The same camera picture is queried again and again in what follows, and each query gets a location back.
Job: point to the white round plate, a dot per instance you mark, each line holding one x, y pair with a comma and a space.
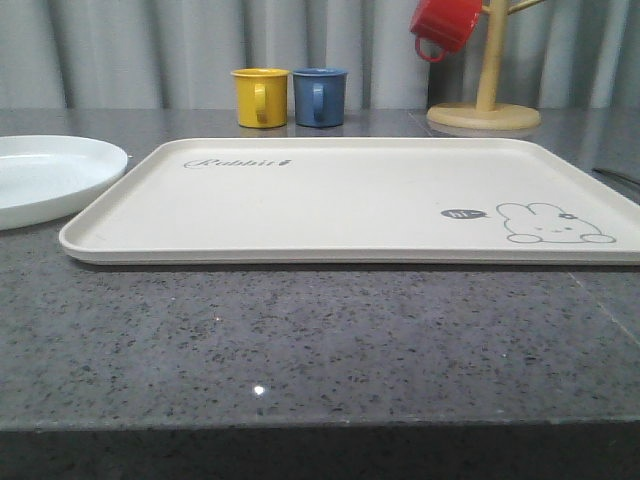
46, 177

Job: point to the cream rabbit tray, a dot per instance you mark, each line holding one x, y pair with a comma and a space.
346, 200

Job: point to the blue mug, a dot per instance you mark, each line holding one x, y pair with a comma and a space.
319, 95

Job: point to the yellow mug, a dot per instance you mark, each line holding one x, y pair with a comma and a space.
262, 98

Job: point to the wooden mug tree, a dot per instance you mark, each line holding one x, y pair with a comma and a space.
486, 113

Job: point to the red mug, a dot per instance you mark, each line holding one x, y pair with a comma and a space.
446, 23

